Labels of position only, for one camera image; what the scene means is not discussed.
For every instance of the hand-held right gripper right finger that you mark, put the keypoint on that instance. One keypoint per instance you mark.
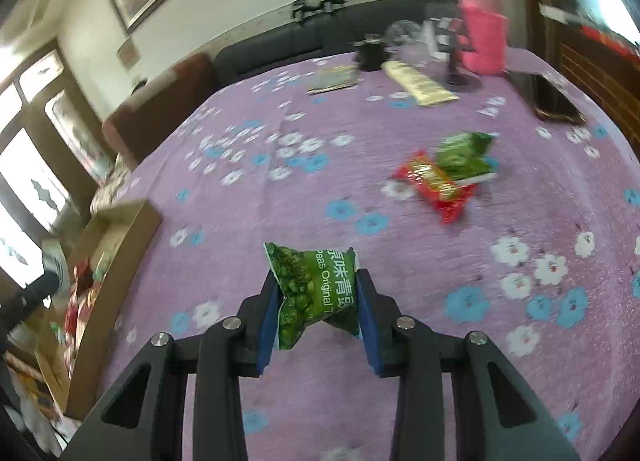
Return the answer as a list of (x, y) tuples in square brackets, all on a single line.
[(371, 336)]

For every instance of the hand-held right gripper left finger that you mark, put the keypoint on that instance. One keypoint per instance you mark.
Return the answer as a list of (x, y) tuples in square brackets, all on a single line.
[(265, 331)]

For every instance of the heap of snack packets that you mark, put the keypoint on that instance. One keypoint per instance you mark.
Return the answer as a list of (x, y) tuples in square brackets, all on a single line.
[(77, 311)]

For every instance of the green pea snack packet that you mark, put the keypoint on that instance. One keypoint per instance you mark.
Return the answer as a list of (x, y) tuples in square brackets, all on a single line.
[(302, 291), (462, 153)]

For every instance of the cardboard box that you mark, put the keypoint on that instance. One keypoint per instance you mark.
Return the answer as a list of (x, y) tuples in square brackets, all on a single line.
[(120, 236)]

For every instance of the red packet with black label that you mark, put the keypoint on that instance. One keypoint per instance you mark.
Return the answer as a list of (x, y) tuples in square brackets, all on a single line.
[(435, 186)]

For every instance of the wooden glazed door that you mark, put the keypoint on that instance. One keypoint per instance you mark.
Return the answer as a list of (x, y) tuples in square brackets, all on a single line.
[(35, 156)]

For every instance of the purple floral tablecloth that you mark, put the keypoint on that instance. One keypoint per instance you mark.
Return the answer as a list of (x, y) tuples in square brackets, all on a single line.
[(350, 166)]

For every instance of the brown armchair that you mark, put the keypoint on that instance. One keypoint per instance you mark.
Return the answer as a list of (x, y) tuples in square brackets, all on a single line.
[(155, 106)]

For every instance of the cream tube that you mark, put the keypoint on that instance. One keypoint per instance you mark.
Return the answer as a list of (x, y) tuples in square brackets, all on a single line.
[(420, 83)]

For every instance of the dark sofa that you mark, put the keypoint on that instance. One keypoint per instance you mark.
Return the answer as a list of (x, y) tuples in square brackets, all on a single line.
[(280, 51)]

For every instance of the black cup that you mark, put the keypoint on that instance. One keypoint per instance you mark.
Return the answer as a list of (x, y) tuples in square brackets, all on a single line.
[(371, 53)]

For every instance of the black phone stand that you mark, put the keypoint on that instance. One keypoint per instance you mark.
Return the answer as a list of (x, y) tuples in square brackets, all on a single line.
[(457, 61)]

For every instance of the clear glass cup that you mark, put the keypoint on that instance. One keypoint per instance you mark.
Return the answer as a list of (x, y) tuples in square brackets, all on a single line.
[(404, 38)]

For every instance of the black smartphone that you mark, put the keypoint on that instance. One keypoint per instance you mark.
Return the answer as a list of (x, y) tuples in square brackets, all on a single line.
[(550, 96)]

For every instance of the bottle with pink knit sleeve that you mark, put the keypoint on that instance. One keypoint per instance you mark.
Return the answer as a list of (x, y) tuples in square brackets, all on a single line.
[(482, 26)]

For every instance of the black clips on sofa back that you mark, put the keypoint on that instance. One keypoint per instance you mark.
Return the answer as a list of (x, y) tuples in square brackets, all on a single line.
[(320, 6)]

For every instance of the wooden cabinet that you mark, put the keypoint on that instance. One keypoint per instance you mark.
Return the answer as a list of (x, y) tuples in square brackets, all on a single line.
[(600, 76)]

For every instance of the wall plate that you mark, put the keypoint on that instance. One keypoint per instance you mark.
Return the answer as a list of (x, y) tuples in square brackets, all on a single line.
[(128, 53)]

